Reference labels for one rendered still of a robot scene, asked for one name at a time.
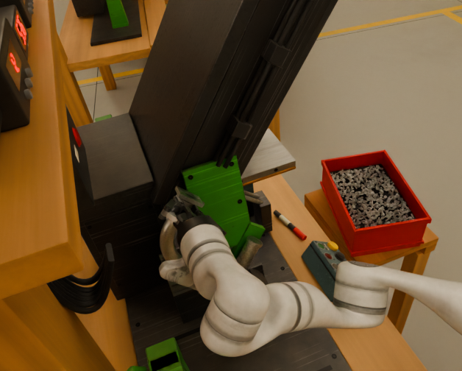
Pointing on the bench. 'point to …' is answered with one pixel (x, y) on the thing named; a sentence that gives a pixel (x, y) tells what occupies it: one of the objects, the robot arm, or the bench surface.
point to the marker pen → (290, 225)
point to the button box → (322, 266)
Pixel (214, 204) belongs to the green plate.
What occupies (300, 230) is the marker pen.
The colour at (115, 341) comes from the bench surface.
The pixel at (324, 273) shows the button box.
